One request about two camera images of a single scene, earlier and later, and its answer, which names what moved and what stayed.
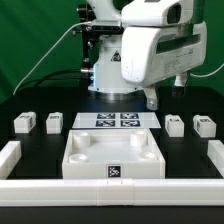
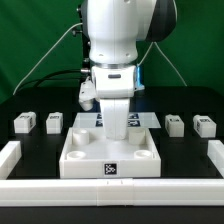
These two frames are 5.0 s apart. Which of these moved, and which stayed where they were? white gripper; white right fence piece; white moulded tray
Moved: white gripper
Stayed: white right fence piece; white moulded tray
